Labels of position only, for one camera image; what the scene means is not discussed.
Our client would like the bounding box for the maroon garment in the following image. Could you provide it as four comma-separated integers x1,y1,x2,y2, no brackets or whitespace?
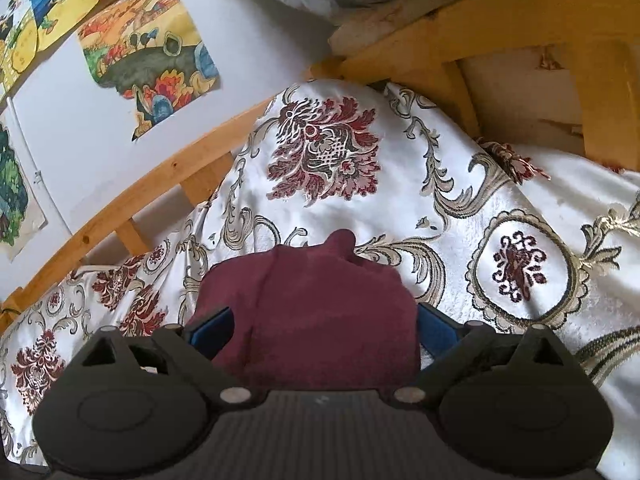
189,230,420,390

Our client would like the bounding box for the floral white bedspread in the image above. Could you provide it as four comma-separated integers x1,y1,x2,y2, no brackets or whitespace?
1,80,639,479

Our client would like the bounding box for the blond child wall drawing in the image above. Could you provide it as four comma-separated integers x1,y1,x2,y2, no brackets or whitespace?
0,110,48,262

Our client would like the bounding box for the white wall conduit pipe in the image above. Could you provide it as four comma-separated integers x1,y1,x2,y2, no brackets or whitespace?
6,96,72,238

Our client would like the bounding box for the landscape flower wall drawing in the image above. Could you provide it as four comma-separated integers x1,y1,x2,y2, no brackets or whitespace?
78,0,219,140

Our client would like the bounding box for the wooden bed frame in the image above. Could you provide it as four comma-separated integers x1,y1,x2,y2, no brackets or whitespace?
1,0,639,325

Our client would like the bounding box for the yellow pineapple wall drawing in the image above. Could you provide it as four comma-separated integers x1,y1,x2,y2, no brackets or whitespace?
0,0,38,98

